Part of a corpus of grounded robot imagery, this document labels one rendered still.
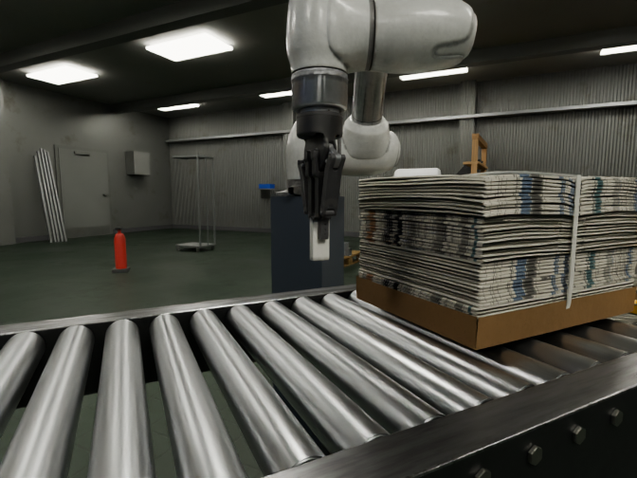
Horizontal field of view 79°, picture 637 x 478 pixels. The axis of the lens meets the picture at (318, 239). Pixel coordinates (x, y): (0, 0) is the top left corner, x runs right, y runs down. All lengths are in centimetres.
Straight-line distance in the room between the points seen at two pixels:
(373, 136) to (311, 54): 72
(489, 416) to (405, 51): 49
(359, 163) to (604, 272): 84
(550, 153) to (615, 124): 112
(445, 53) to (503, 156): 838
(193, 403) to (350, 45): 51
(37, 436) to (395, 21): 64
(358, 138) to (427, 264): 79
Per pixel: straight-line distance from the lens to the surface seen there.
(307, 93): 62
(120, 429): 41
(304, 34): 64
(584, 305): 72
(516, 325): 60
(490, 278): 55
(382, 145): 135
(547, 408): 46
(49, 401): 49
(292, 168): 137
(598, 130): 920
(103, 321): 73
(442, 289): 58
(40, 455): 41
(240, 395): 45
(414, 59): 66
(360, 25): 64
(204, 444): 37
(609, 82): 937
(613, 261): 78
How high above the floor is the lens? 100
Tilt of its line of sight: 6 degrees down
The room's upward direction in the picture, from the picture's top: straight up
